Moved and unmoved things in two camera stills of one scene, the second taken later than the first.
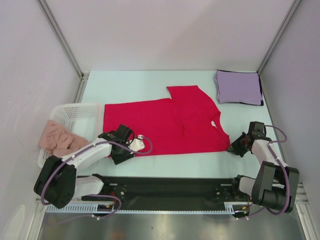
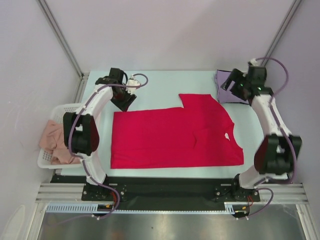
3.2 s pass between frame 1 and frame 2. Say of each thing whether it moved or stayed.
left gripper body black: moved
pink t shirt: stayed
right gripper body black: moved
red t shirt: moved
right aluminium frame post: stayed
